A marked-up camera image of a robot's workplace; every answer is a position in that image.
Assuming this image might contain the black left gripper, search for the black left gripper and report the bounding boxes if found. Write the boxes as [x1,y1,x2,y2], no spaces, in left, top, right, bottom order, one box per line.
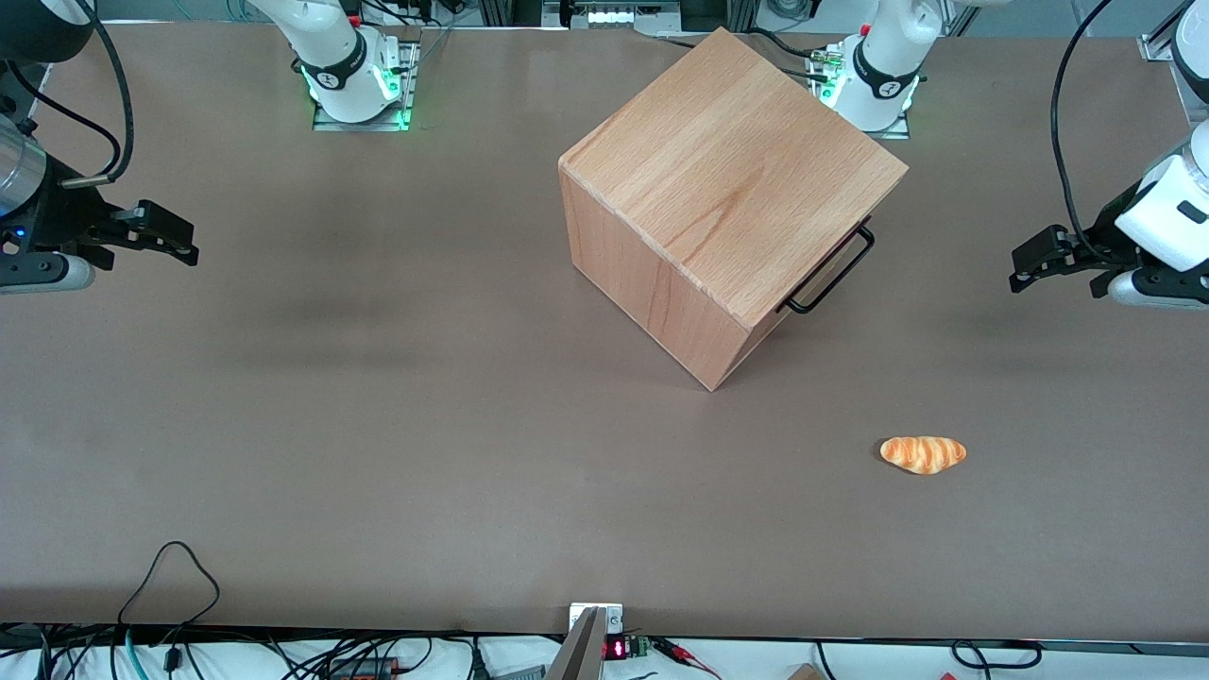
[1008,179,1151,299]

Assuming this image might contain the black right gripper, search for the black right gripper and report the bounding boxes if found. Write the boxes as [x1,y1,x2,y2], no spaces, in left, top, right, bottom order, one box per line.
[26,159,201,273]

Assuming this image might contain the wooden drawer with black handle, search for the wooden drawer with black handle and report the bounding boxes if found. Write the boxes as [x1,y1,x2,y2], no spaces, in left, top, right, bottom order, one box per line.
[775,218,877,315]

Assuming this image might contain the light wooden drawer cabinet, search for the light wooden drawer cabinet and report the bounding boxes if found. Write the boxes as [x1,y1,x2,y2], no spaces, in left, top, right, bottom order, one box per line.
[558,26,910,392]

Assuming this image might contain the orange striped toy bread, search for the orange striped toy bread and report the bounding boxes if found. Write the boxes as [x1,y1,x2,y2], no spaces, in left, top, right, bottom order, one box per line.
[879,435,968,475]

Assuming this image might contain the aluminium profile piece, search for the aluminium profile piece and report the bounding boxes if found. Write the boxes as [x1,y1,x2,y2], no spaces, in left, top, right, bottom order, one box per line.
[1137,28,1183,65]

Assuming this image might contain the black device with white lights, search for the black device with white lights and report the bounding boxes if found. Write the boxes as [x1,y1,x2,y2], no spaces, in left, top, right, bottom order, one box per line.
[542,0,683,31]

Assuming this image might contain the red and black clip leads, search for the red and black clip leads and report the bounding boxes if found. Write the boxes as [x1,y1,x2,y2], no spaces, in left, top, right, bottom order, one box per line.
[650,637,724,680]

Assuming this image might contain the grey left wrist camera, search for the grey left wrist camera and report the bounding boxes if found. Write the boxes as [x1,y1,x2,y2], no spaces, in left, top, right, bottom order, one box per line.
[1106,268,1209,312]

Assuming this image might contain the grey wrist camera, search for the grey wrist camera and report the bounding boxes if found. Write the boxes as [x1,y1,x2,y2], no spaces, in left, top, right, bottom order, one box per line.
[0,253,96,296]
[1106,268,1209,312]

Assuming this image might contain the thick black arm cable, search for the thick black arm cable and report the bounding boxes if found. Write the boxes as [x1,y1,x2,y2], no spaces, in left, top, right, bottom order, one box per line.
[74,0,135,182]

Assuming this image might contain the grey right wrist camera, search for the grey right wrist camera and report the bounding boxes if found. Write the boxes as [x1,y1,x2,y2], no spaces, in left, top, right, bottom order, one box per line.
[0,253,96,296]

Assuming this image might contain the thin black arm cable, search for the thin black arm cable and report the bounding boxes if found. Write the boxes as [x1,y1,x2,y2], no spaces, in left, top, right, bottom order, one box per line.
[8,60,124,180]

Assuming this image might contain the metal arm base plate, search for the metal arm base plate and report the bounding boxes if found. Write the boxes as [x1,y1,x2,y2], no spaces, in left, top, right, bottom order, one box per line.
[806,42,913,142]
[311,38,422,132]

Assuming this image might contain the looped thin black cable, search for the looped thin black cable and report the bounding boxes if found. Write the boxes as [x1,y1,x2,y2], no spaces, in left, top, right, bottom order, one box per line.
[116,540,222,632]

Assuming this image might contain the black cable loop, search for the black cable loop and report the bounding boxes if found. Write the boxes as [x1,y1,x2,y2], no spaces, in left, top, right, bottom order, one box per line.
[948,639,1044,670]

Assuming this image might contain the grey metal camera bracket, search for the grey metal camera bracket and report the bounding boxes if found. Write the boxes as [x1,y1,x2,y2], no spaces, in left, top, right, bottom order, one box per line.
[546,603,625,680]

